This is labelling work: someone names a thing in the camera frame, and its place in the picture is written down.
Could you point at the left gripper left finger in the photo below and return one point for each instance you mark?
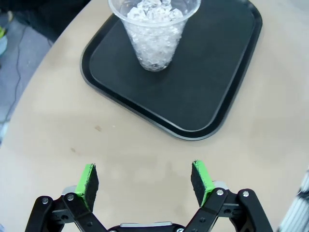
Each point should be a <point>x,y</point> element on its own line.
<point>82,210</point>

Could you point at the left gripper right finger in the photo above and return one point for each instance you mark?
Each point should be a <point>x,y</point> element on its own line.
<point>217,210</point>

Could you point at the tall clear cup with ice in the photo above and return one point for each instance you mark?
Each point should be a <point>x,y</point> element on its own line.
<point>154,48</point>

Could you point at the grey striped cloth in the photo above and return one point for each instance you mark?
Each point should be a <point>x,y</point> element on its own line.
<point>299,207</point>

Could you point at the black plastic serving tray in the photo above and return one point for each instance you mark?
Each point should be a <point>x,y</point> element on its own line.
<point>193,84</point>

